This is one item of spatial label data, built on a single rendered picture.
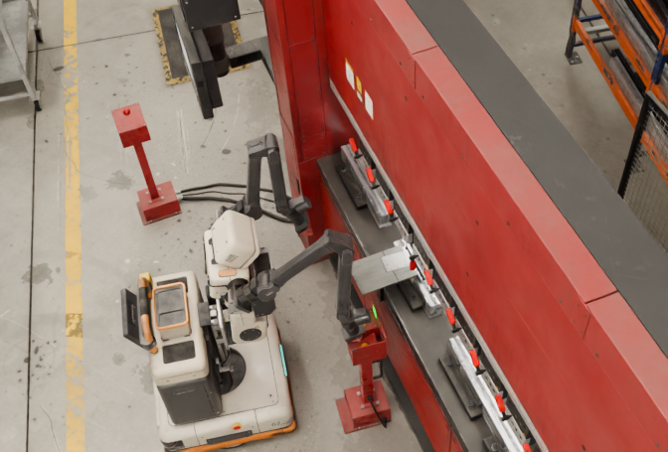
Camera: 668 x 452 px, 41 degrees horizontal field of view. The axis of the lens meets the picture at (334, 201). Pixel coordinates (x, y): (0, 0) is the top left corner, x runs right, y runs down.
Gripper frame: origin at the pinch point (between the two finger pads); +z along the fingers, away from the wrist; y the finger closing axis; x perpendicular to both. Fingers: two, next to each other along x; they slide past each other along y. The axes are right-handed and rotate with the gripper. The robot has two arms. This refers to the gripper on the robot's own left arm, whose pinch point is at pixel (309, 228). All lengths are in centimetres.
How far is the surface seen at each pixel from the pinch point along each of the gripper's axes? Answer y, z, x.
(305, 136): 53, -2, -10
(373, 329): -46, 28, -7
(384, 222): 3.4, 25.0, -27.7
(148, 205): 111, 39, 118
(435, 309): -52, 26, -38
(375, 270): -30.2, 10.6, -21.7
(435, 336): -62, 31, -33
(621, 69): 121, 147, -165
